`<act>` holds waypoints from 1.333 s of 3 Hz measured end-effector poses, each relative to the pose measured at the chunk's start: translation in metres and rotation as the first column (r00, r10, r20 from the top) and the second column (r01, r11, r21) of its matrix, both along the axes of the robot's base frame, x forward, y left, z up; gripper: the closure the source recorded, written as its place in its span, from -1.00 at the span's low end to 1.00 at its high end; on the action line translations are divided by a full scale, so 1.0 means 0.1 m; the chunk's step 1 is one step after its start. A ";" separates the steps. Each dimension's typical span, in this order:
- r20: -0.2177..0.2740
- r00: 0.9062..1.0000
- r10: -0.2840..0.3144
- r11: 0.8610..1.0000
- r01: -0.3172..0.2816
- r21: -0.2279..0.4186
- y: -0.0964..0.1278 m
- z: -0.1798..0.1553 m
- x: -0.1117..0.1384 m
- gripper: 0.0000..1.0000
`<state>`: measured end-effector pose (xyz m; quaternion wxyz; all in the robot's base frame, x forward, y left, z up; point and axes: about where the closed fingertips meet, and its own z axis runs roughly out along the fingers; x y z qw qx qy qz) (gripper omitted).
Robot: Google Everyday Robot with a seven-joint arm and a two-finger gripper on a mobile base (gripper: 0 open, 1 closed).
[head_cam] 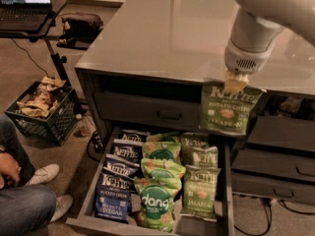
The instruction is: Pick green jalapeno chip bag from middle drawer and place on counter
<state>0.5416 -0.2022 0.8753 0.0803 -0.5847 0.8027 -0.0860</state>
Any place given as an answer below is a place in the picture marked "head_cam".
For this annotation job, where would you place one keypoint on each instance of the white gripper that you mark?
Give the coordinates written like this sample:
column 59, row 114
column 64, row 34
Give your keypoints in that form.
column 244, row 60

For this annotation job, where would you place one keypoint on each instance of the green jalapeno Kettle chip bag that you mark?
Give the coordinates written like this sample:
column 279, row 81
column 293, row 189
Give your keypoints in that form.
column 225, row 112

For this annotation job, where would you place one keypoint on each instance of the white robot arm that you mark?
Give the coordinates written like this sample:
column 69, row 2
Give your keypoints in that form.
column 255, row 28

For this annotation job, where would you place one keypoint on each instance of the right grey upper drawer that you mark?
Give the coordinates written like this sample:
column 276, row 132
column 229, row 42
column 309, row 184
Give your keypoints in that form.
column 282, row 132

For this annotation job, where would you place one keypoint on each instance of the rear green Kettle chip bag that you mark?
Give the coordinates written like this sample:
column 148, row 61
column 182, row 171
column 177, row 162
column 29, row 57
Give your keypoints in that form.
column 194, row 140

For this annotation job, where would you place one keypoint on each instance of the right grey middle drawer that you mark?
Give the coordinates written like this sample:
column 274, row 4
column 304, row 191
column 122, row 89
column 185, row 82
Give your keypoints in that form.
column 275, row 164

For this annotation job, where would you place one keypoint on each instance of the grey counter cabinet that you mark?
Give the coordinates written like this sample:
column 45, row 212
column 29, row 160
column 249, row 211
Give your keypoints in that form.
column 167, row 48

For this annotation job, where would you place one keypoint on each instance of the rear green Dang chip bag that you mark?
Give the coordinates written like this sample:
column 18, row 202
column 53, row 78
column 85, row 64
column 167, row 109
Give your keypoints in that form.
column 164, row 137

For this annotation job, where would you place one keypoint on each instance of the green dang chip bag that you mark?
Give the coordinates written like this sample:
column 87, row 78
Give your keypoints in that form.
column 157, row 202
column 162, row 150
column 161, row 168
column 164, row 137

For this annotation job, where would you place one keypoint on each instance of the right grey lower drawer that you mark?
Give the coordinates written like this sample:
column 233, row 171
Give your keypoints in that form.
column 276, row 189

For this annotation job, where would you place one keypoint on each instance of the rear blue Kettle chip bag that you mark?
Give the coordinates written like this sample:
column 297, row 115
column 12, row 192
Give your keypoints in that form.
column 133, row 135

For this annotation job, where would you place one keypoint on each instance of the blue kettle chip bag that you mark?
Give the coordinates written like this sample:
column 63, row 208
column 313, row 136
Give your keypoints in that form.
column 129, row 150
column 112, row 198
column 122, row 166
column 133, row 135

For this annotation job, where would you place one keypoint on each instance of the grey top drawer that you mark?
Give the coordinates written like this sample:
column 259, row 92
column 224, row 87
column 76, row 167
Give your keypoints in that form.
column 161, row 112

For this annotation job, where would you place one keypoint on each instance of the front green Dang chip bag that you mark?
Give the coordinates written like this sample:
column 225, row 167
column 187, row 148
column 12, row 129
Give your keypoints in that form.
column 157, row 202

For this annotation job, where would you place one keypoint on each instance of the dark bag on floor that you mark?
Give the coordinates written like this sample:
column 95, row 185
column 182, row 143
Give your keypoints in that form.
column 79, row 30

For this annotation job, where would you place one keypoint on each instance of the front blue Kettle chip bag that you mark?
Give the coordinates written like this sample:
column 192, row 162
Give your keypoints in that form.
column 112, row 198

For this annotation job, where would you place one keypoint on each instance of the open grey middle drawer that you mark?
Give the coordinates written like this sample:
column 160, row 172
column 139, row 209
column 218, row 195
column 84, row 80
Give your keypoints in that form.
column 88, row 224

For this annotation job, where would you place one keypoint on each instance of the person's hand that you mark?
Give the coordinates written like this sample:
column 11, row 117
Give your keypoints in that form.
column 9, row 170

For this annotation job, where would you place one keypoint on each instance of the black plastic crate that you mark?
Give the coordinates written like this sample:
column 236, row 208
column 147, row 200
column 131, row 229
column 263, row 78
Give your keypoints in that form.
column 56, row 127

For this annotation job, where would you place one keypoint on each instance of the black laptop stand table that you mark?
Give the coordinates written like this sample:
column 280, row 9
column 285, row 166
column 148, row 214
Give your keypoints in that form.
column 43, row 33

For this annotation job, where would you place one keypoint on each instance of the brown snack bags in crate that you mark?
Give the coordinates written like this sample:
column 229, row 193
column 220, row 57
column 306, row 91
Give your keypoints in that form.
column 43, row 100

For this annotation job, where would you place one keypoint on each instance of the white sneaker lower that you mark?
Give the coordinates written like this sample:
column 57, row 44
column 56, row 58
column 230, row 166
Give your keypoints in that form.
column 63, row 204

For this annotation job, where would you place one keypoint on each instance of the white sneaker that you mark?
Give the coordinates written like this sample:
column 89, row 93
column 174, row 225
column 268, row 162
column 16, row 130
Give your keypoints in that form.
column 63, row 204
column 44, row 174

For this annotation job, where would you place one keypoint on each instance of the white sneaker upper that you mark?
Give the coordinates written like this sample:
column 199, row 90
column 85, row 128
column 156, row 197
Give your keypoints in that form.
column 44, row 174

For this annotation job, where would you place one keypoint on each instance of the black laptop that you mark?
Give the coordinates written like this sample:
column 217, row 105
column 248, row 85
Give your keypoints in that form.
column 24, row 15

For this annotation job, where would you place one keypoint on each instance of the person's jeans leg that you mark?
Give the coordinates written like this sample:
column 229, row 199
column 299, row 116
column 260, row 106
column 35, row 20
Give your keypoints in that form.
column 22, row 208

